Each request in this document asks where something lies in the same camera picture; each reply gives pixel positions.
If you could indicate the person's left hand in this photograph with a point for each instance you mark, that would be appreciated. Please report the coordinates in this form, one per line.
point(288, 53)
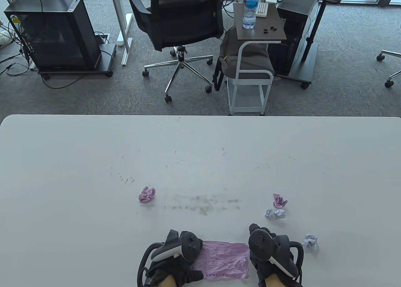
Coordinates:
point(184, 273)

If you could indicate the person's right hand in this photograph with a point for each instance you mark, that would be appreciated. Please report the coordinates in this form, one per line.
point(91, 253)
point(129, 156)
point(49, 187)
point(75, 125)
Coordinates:
point(263, 269)

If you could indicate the black and white controller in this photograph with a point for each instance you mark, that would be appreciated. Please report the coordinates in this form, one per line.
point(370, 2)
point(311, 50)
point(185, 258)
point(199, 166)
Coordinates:
point(260, 244)
point(189, 246)

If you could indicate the pink paper invoice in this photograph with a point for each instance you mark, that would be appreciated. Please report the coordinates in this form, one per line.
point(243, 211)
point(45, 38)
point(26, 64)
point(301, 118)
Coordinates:
point(222, 258)
point(279, 200)
point(146, 195)

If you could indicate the white paper invoice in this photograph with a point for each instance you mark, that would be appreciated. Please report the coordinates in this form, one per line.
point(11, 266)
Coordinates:
point(275, 214)
point(310, 241)

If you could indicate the person's left forearm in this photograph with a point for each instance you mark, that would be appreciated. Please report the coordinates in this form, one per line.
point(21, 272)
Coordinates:
point(166, 282)

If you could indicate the grey bag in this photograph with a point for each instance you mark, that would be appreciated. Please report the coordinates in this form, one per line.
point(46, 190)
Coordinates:
point(250, 61)

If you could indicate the black computer tower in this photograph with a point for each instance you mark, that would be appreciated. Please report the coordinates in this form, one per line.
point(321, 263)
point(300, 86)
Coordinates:
point(291, 49)

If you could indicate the black mesh office chair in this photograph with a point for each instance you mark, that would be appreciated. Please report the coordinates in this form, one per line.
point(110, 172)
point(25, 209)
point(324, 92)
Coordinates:
point(181, 20)
point(390, 80)

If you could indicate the black wheeled platform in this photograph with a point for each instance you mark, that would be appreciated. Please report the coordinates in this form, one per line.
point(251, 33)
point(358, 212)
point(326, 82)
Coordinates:
point(106, 58)

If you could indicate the black standing desk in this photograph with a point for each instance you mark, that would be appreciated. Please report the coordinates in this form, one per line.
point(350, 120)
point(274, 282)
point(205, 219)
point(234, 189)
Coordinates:
point(313, 33)

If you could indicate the floor socket box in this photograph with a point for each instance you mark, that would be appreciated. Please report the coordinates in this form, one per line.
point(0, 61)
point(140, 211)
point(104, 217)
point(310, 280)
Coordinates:
point(101, 39)

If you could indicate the white ribbed box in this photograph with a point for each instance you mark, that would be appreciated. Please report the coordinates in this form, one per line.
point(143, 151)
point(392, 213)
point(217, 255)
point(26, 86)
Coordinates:
point(262, 9)

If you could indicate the clear plastic water bottle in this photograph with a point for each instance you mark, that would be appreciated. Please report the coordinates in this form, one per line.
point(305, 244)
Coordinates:
point(250, 8)

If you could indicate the white desk leg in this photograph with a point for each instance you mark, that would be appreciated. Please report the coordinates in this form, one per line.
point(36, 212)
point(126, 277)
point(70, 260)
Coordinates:
point(120, 17)

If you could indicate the black computer case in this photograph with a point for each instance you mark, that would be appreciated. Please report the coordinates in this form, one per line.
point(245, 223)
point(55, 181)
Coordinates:
point(56, 33)

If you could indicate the brown side table white frame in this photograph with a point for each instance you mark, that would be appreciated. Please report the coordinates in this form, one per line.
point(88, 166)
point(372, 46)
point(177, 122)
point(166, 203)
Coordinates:
point(260, 34)

